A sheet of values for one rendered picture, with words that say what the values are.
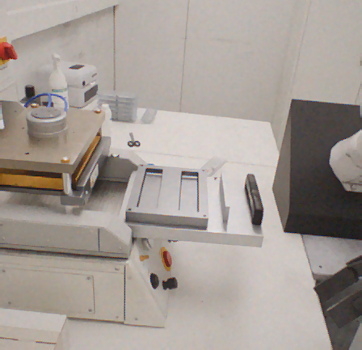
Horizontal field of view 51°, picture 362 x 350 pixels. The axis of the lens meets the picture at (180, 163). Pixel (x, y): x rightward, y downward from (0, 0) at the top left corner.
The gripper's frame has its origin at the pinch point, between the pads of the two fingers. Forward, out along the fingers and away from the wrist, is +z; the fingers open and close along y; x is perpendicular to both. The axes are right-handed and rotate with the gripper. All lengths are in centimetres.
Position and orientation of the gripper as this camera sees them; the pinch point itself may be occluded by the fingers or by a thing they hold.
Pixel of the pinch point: (330, 301)
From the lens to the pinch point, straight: 69.6
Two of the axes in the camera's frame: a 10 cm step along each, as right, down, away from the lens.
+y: -2.0, -0.8, -9.8
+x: 5.6, 8.1, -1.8
